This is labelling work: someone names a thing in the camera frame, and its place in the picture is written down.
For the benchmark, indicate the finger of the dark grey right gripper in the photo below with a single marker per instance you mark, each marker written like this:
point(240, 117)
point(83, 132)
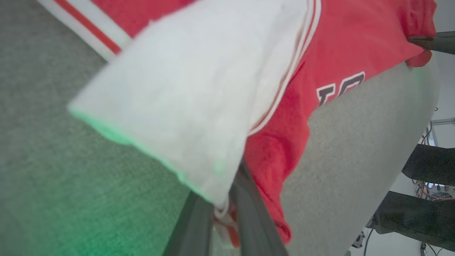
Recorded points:
point(440, 42)

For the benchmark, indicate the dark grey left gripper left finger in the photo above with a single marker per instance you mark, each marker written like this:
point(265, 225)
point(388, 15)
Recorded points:
point(193, 231)

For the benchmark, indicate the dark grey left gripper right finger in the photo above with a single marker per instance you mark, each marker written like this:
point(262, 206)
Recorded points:
point(256, 227)

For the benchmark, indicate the red and white basketball jersey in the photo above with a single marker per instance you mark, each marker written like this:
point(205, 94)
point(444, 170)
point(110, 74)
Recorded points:
point(199, 89)

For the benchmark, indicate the round grey fan grille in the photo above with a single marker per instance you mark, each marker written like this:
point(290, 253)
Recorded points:
point(442, 196)

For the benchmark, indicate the white metal frame bar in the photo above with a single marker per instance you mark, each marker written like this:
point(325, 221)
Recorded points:
point(444, 121)

